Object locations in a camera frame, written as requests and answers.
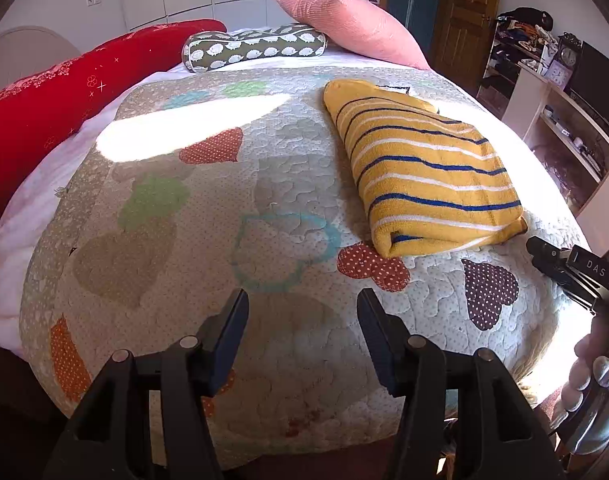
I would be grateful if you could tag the olive patterned bolster pillow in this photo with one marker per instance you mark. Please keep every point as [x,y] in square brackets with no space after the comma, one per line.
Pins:
[254,47]

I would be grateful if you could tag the red long pillow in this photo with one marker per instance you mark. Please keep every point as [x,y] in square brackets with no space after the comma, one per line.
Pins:
[49,105]

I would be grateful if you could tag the dark ornate table clock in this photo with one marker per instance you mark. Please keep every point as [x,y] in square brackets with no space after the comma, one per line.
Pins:
[568,52]

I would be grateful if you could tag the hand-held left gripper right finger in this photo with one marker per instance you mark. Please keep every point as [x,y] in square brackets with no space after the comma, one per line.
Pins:
[376,332]

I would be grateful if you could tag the person's right hand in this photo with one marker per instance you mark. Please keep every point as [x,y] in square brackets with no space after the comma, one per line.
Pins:
[582,380]

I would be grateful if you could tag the brown wooden door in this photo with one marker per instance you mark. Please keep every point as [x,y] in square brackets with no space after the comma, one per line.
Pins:
[467,15]

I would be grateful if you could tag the heart patterned quilt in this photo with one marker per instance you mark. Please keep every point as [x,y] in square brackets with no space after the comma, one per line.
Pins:
[194,260]

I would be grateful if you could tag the pink ribbed pillow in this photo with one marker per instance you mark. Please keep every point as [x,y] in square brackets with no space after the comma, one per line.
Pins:
[354,25]

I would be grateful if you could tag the yellow striped sweater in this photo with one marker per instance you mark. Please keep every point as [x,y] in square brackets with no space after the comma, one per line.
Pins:
[424,175]

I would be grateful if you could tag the beige rounded headboard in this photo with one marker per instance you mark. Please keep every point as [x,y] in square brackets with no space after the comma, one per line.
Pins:
[29,57]

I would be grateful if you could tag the small purple clock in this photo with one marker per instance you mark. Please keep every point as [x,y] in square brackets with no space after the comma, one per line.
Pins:
[558,74]

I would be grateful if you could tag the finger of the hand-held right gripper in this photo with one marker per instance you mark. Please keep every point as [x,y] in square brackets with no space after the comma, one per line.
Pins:
[547,251]
[559,277]

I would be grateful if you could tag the black television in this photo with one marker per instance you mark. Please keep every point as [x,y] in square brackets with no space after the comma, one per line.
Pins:
[599,85]

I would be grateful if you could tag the white desk cabinet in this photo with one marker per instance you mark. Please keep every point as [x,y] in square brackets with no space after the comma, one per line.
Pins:
[529,95]

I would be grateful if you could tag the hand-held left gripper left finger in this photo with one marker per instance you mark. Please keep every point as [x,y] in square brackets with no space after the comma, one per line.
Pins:
[229,332]

